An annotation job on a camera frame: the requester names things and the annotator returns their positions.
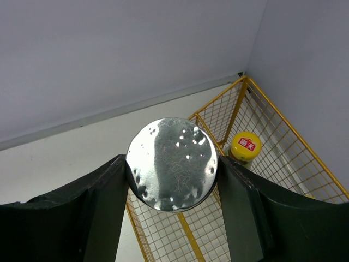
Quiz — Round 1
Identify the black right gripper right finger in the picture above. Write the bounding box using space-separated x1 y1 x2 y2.
218 157 348 261

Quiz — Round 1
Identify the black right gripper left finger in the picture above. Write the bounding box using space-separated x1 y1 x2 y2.
1 154 128 261

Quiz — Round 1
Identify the silver lid jar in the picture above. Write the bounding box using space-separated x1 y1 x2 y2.
125 117 219 212

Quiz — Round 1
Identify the gold wire basket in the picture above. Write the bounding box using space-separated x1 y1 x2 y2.
127 76 348 261

